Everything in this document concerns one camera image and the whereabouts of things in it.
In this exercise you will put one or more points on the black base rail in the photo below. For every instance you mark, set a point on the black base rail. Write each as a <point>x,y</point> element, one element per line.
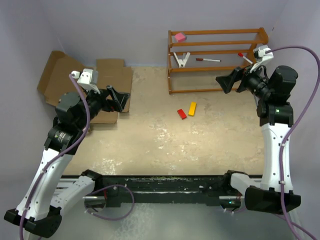
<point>209,190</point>

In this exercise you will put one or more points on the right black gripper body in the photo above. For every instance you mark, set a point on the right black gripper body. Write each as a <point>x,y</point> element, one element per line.
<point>256,84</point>

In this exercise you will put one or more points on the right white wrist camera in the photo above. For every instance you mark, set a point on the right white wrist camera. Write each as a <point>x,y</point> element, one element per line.
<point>263,55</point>

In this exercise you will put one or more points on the yellow toy block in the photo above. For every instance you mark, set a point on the yellow toy block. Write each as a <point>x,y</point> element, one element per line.
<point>192,109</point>

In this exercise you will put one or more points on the brown-capped white marker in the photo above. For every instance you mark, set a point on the brown-capped white marker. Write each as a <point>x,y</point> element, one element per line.
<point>208,60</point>

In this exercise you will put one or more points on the red-capped white marker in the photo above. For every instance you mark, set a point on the red-capped white marker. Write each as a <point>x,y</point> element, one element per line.
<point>245,58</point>

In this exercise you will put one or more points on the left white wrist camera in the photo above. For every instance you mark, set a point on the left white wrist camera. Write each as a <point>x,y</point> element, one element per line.
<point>87,79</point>

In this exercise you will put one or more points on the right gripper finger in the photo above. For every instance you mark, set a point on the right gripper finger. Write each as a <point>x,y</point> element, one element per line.
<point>235,76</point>
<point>226,83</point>

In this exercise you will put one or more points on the red toy brick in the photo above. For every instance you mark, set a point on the red toy brick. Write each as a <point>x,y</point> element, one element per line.
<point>181,114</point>

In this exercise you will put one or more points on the white clamp tool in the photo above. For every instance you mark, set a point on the white clamp tool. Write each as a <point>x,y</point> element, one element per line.
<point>181,62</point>

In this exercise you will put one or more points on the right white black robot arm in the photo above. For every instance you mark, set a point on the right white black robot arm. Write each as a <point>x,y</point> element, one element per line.
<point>274,194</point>

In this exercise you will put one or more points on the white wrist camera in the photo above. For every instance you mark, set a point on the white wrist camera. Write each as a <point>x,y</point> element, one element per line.
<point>87,79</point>
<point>263,55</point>

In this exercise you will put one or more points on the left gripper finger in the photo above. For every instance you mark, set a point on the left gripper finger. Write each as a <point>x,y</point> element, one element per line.
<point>121,99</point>
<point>113,103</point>

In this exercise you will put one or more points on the pink eraser block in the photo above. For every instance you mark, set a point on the pink eraser block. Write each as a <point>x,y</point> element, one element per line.
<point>180,37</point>

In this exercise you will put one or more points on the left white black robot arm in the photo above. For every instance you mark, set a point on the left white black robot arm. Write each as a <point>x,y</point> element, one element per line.
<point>40,213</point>

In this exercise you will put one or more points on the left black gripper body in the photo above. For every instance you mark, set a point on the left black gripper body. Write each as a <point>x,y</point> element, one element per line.
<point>95,103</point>

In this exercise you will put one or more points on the brown cardboard box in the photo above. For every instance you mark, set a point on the brown cardboard box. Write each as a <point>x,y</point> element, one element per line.
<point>55,82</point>

